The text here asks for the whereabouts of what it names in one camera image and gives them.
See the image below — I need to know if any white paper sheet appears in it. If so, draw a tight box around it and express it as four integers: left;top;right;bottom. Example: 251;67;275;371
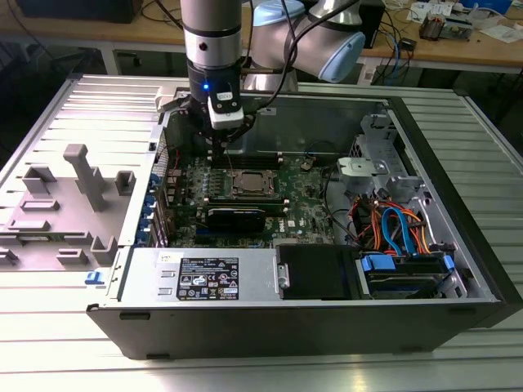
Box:
477;23;523;44

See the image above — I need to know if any green motherboard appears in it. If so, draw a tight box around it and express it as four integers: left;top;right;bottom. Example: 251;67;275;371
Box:
163;154;356;250

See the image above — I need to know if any black computer box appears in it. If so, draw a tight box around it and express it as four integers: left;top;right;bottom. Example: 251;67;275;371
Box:
17;0;144;25

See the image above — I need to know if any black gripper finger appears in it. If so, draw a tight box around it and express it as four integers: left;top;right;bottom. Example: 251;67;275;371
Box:
221;114;260;167
179;101;223;168

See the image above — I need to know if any white printed card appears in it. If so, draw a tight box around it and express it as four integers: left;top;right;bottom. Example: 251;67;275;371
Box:
409;1;455;22

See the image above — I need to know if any orange flat wire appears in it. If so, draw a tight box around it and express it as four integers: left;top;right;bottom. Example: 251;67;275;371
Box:
402;207;433;256

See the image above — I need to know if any tall black box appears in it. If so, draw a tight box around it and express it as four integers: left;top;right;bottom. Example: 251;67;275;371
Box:
359;0;387;49

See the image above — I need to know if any orange red wire bundle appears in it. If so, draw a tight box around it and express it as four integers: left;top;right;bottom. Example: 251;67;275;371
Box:
350;194;387;251

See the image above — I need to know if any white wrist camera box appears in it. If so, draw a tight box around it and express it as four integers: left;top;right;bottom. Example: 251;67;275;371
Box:
206;82;245;131

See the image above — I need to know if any silver CPU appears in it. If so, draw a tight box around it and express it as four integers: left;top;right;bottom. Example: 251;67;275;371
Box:
240;173;266;191

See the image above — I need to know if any silver round-top metal bracket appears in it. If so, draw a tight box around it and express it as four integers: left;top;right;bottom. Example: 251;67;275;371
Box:
336;156;390;194

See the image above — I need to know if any wooden desk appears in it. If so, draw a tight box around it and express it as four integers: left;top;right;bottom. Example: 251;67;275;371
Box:
0;0;523;77

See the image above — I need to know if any hard disk in blue carrier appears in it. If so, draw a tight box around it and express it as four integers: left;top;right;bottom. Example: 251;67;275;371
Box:
358;252;458;300

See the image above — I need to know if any silver power supply unit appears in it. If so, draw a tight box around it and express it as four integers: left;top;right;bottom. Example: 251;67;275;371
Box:
118;247;284;303

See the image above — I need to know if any metal heat sink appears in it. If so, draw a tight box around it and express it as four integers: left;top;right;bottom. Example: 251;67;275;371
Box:
420;11;447;41

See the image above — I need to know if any black graphics card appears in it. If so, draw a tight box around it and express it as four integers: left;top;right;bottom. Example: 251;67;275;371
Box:
203;206;267;233

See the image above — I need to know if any blue network cable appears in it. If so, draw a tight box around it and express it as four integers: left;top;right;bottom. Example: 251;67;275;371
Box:
389;31;405;79

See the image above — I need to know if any grey electronic device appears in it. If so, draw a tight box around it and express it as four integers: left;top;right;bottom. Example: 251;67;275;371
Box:
443;14;477;41

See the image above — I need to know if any grey parts rack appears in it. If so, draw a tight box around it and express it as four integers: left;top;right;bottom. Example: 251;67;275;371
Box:
0;142;138;273

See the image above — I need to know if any metal socket cover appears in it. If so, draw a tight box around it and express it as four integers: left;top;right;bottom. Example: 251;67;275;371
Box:
231;168;276;198

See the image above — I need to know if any silver drive cage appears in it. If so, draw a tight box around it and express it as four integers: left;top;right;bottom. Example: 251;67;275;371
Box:
349;112;425;193

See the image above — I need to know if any blue flat wire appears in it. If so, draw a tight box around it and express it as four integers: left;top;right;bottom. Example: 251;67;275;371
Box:
381;207;414;257

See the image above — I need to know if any black open PC case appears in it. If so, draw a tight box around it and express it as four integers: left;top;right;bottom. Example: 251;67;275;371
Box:
85;83;523;360

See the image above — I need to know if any pale grey case latch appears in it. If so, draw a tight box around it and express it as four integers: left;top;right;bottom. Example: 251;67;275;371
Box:
154;84;183;114

